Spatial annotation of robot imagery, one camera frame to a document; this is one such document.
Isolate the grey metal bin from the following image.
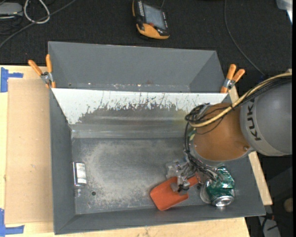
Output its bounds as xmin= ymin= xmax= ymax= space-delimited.
xmin=47 ymin=41 xmax=267 ymax=235

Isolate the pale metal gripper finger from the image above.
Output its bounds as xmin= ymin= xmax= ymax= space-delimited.
xmin=165 ymin=159 xmax=182 ymax=180
xmin=171 ymin=176 xmax=190 ymax=194

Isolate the orange flat paddle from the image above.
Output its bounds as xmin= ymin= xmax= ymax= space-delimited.
xmin=149 ymin=175 xmax=201 ymax=212

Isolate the brown cardboard board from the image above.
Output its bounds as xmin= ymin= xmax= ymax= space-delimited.
xmin=4 ymin=78 xmax=55 ymax=226

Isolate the crushed green drink can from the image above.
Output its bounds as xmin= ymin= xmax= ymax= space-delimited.
xmin=199 ymin=166 xmax=236 ymax=208

